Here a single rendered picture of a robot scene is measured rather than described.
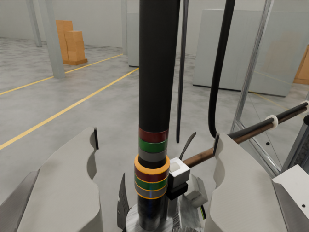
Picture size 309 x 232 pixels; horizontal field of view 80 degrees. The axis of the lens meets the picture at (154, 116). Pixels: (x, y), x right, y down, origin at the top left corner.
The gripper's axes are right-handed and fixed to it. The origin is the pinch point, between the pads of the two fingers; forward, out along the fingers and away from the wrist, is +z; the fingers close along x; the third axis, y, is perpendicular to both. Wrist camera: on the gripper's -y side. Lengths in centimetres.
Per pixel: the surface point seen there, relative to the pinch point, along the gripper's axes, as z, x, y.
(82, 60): 778, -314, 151
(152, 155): 4.9, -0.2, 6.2
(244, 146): 108, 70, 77
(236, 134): 16.0, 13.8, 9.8
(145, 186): 4.5, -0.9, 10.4
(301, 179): 28, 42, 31
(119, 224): 37, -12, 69
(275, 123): 22.9, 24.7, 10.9
